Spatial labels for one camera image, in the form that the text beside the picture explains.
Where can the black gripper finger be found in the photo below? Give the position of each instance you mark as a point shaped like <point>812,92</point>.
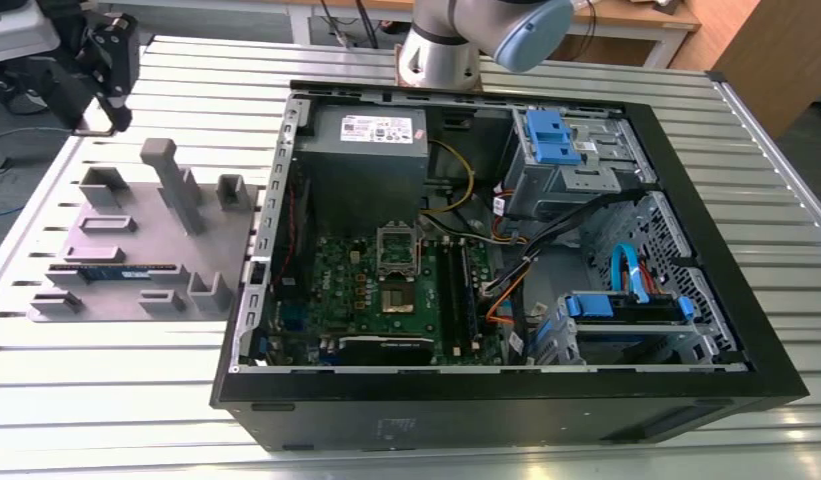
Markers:
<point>117,60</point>
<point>70,95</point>

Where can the metal locking lever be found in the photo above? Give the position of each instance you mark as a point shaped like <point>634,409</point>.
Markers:
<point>420,260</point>

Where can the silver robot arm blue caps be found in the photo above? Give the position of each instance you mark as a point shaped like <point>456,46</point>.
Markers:
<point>444,60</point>

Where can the CPU socket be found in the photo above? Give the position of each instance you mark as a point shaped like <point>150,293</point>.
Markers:
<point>400,298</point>

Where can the large black mesh bin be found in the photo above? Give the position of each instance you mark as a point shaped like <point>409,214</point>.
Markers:
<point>33,102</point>

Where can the grey parts rack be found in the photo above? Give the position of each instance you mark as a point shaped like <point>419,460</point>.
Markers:
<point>157,250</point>

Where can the green RAM stick blue label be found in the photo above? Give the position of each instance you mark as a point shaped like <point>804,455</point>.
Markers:
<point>126,274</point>

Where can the grey power supply unit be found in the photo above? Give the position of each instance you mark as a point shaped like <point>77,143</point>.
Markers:
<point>364,175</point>

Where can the blue board connector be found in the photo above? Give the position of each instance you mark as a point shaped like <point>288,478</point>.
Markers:
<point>292,319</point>

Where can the green motherboard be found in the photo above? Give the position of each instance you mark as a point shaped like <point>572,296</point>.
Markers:
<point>347,300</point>

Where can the blue plastic drive latch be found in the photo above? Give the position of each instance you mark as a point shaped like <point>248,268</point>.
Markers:
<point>547,125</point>
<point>560,152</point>

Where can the black RAM slot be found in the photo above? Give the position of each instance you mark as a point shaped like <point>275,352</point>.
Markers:
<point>456,295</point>
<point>448,295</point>
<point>464,295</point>

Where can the black graphics card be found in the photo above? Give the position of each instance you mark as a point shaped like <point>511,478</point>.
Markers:
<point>384,350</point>

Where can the metal drive cage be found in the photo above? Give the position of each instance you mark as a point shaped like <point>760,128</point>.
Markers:
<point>584,180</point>

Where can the wooden desk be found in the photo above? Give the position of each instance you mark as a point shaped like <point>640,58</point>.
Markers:
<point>651,20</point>

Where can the black PC case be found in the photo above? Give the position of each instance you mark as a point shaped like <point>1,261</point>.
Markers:
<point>451,405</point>

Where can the blue disk carrier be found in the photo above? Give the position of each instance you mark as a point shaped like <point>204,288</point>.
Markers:
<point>589,306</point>

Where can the metal disk bay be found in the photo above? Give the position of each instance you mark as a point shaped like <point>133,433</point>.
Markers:
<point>651,327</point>

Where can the wooden cabinet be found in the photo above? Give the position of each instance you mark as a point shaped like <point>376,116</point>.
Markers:
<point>778,60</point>

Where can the silver rounded wrist camera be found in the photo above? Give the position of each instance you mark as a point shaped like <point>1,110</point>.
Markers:
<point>24,47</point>

